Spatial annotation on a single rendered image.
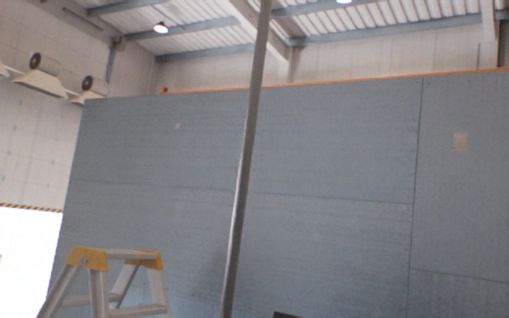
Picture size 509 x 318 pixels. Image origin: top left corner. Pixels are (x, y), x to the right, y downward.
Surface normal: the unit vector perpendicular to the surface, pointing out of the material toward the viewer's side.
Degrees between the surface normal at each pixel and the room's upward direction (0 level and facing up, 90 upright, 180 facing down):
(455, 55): 90
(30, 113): 90
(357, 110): 90
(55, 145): 90
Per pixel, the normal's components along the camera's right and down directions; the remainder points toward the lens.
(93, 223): -0.50, -0.20
